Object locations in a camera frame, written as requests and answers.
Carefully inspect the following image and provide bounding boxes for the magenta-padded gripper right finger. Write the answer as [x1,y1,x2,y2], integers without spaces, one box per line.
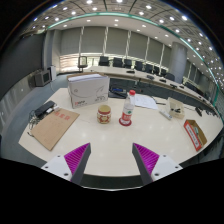
[131,142,184,185]

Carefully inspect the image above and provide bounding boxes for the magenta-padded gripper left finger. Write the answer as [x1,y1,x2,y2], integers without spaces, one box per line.
[40,142,92,186]

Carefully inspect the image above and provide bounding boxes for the clear red-capped water bottle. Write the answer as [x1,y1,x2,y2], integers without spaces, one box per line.
[120,89,137,126]

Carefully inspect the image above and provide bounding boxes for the open red-sided cardboard box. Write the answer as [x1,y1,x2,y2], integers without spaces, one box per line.
[182,118,208,153]

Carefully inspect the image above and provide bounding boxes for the flat round red coaster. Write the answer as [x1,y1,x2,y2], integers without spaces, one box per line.
[118,117,133,127]

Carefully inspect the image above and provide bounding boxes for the black flat device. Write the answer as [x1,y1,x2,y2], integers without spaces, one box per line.
[34,100,57,118]

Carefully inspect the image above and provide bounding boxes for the small beige cardboard box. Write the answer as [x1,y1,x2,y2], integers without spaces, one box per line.
[165,96,186,120]

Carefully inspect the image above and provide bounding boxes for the white printed paper sheets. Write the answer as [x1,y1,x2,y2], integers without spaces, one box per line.
[133,94,159,111]

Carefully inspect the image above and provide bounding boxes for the red and cream mug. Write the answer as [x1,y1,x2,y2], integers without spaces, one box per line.
[96,104,112,125]

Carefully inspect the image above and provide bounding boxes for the white copy paper box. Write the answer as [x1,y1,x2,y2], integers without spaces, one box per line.
[66,72,111,110]

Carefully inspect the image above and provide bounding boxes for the black desk microphones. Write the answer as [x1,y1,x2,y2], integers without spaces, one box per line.
[125,68,205,117]

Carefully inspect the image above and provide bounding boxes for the long curved conference desk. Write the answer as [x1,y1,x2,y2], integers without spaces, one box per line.
[66,64,218,114]

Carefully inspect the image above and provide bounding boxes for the black office chairs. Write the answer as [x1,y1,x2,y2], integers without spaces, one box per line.
[77,55,201,93]

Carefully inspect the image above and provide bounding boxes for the round ceiling lights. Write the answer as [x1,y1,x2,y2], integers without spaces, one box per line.
[31,0,224,88]

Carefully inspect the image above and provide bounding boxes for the black cable bundle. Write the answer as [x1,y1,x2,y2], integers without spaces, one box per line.
[27,111,40,132]

